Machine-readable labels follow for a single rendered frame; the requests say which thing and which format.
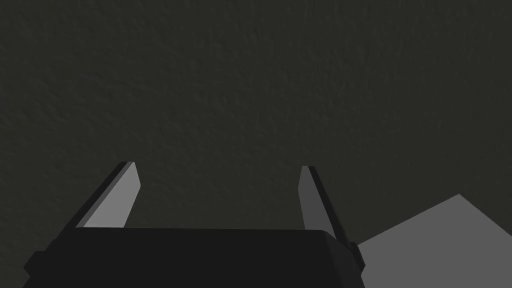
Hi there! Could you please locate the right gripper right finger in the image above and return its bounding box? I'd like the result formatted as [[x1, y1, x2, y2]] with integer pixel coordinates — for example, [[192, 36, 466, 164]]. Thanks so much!
[[297, 165, 348, 243]]

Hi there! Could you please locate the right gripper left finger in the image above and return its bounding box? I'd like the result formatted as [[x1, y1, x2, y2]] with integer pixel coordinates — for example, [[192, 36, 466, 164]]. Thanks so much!
[[74, 161, 142, 229]]

